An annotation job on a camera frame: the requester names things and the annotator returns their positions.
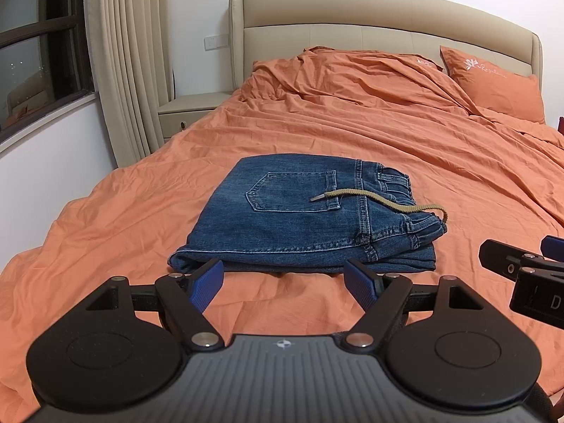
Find beige padded headboard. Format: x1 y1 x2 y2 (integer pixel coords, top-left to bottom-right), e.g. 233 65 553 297
228 0 544 98

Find beige nightstand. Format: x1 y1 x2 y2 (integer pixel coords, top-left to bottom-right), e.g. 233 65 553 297
157 91 235 144

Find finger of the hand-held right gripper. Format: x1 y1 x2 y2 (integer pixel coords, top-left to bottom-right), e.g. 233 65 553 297
479 239 550 281
541 235 564 269

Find orange bed cover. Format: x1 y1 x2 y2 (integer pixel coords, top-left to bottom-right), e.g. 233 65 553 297
0 46 564 423

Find beige curtain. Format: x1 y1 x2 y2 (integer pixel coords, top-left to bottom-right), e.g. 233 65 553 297
84 0 175 169

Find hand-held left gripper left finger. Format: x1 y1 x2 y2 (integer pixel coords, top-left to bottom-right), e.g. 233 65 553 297
84 259 226 351

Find beige drawstring cord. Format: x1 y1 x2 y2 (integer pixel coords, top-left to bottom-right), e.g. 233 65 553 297
309 189 448 222

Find orange pillow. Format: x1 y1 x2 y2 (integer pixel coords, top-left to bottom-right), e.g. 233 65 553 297
439 45 546 125

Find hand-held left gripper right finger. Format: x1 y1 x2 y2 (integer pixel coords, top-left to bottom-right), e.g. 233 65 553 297
343 259 485 353

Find blue denim pants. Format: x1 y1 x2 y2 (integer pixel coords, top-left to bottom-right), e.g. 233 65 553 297
168 155 448 274

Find dark framed window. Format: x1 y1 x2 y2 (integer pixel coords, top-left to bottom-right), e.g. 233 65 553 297
0 0 98 142

